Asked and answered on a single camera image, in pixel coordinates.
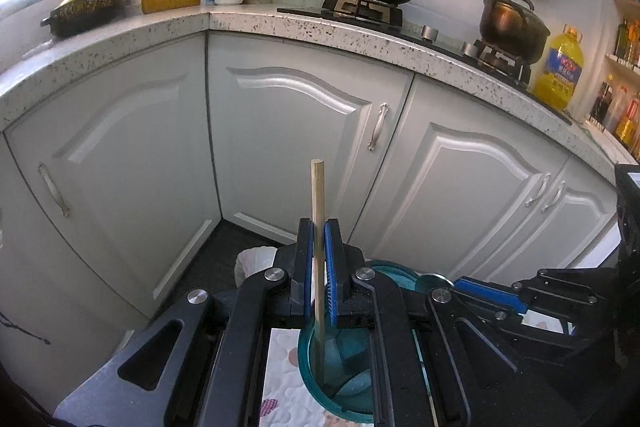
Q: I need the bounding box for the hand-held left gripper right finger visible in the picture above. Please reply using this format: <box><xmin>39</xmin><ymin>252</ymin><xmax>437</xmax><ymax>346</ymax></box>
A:
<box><xmin>324</xmin><ymin>218</ymin><xmax>576</xmax><ymax>427</ymax></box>

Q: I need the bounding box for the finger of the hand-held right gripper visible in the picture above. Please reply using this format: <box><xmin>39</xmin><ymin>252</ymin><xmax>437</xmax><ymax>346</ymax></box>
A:
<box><xmin>492</xmin><ymin>309</ymin><xmax>576</xmax><ymax>350</ymax></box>
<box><xmin>452</xmin><ymin>276</ymin><xmax>531</xmax><ymax>315</ymax></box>

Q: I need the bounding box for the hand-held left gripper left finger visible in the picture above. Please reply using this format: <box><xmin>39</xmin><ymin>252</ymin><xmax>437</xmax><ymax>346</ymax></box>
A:
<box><xmin>52</xmin><ymin>218</ymin><xmax>316</xmax><ymax>427</ymax></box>

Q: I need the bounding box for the pale wooden chopstick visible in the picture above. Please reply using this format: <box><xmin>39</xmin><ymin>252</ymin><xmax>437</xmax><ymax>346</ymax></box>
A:
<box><xmin>310</xmin><ymin>159</ymin><xmax>329</xmax><ymax>388</ymax></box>

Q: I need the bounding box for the teal glass cup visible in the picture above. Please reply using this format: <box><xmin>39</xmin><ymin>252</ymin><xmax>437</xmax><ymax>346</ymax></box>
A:
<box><xmin>297</xmin><ymin>259</ymin><xmax>426</xmax><ymax>425</ymax></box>

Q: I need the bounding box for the white plastic bag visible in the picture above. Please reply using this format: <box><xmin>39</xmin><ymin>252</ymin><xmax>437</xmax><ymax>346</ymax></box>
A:
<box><xmin>235</xmin><ymin>246</ymin><xmax>278</xmax><ymax>295</ymax></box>

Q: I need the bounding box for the white cabinet door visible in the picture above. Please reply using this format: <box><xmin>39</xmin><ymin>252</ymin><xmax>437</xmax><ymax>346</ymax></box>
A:
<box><xmin>350</xmin><ymin>74</ymin><xmax>571</xmax><ymax>278</ymax></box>
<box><xmin>0</xmin><ymin>134</ymin><xmax>151</xmax><ymax>408</ymax></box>
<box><xmin>480</xmin><ymin>157</ymin><xmax>621</xmax><ymax>288</ymax></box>
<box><xmin>207</xmin><ymin>32</ymin><xmax>416</xmax><ymax>245</ymax></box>
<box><xmin>2</xmin><ymin>32</ymin><xmax>221</xmax><ymax>323</ymax></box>

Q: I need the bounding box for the patchwork quilted cloth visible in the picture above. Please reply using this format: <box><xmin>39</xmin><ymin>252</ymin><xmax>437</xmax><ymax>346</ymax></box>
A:
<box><xmin>260</xmin><ymin>307</ymin><xmax>576</xmax><ymax>427</ymax></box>

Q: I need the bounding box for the row of condiment bottles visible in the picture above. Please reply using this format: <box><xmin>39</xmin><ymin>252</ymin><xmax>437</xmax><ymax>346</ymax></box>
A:
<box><xmin>590</xmin><ymin>19</ymin><xmax>640</xmax><ymax>152</ymax></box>

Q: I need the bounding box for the yellow cooking oil bottle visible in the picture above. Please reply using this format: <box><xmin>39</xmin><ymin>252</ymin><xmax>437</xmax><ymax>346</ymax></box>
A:
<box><xmin>530</xmin><ymin>25</ymin><xmax>586</xmax><ymax>112</ymax></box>

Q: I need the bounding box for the dark metal stockpot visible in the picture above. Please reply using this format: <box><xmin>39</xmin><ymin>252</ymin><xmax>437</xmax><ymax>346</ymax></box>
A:
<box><xmin>479</xmin><ymin>0</ymin><xmax>551</xmax><ymax>64</ymax></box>

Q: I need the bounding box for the black gas cooktop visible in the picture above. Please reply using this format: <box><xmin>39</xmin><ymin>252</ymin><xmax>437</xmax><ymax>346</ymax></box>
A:
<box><xmin>276</xmin><ymin>0</ymin><xmax>573</xmax><ymax>125</ymax></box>

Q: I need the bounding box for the dark metal pot lid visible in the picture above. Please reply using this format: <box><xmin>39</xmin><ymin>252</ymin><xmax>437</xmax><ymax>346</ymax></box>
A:
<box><xmin>482</xmin><ymin>0</ymin><xmax>540</xmax><ymax>22</ymax></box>

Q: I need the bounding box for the black casserole yellow lid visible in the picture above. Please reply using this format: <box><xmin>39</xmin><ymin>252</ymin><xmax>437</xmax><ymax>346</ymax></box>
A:
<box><xmin>40</xmin><ymin>0</ymin><xmax>131</xmax><ymax>38</ymax></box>

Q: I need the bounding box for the white wall shelf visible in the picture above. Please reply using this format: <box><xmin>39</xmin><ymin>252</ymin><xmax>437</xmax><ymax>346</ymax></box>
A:
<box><xmin>585</xmin><ymin>0</ymin><xmax>640</xmax><ymax>158</ymax></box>

